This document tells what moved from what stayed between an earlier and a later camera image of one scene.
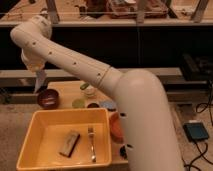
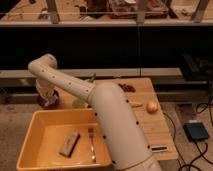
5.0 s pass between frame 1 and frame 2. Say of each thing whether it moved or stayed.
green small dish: stayed
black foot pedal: stayed
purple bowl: stayed
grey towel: moved
